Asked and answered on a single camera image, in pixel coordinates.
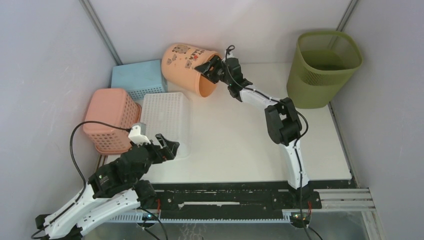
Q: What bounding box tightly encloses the white toothed cable duct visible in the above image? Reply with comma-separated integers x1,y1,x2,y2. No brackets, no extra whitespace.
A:
105,211,294,224

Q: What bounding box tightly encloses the right black cable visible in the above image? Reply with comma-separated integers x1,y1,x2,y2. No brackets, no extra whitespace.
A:
223,44,314,240

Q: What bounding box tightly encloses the green mesh waste bin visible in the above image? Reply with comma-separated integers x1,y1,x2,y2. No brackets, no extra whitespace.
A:
286,30,363,109

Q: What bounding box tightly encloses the clear white plastic tray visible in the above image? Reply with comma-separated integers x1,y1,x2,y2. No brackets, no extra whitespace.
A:
140,92,192,160

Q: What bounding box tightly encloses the blue plastic basket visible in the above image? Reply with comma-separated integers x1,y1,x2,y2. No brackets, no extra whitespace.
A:
110,59,168,100

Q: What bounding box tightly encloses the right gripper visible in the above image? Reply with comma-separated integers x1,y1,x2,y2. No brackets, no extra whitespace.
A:
194,54,232,86

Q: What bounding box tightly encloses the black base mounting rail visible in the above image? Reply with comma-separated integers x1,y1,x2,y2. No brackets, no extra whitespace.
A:
124,180,323,221

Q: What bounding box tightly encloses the pink plastic basket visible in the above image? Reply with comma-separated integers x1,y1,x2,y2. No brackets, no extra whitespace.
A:
82,88,142,155

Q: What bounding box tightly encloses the black cable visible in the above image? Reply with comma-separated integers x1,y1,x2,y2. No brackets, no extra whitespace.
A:
30,120,132,240
223,44,314,240

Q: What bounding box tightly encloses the left black cable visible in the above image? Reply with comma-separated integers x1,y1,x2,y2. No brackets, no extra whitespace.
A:
30,120,132,240

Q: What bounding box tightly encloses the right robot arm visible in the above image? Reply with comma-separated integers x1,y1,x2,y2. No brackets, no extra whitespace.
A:
194,55,312,208

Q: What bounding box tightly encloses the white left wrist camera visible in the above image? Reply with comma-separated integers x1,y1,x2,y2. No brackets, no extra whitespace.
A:
128,122,151,145

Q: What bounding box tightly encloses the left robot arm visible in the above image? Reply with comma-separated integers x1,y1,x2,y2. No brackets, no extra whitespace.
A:
35,133,180,240

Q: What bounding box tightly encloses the orange capybara bucket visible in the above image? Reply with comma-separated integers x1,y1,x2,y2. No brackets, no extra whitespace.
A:
161,43,220,98

